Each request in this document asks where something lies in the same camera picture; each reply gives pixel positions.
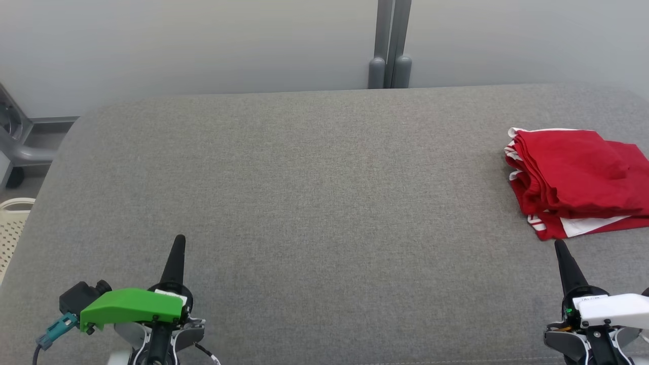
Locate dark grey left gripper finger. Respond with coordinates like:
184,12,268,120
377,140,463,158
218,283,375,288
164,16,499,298
160,234,187,290

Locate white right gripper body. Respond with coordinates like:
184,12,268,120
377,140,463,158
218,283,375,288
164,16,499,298
561,285,649,330

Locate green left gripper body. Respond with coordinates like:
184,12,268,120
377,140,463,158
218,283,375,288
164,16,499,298
80,283,194,333

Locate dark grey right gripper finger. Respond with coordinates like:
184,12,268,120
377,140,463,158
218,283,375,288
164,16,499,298
554,239,590,297

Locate red Bulls 23 jersey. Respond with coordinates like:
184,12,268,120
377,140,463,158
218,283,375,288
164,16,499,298
509,170,649,241

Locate red shorts with white trim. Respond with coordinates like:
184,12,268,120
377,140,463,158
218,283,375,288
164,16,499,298
504,127,649,220

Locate cream perforated laundry basket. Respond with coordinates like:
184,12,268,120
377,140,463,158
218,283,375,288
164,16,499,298
0,198,36,284

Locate grey fabric sofa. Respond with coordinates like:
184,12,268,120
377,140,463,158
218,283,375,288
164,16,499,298
0,84,649,365

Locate black left camera cable, teal plug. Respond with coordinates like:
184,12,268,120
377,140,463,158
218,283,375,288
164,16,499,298
33,312,80,365

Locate thin black cable, white tag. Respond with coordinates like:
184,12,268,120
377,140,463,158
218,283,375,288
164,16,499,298
194,342,222,365

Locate grey partition post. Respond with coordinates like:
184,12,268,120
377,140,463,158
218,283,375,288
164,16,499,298
368,0,413,90

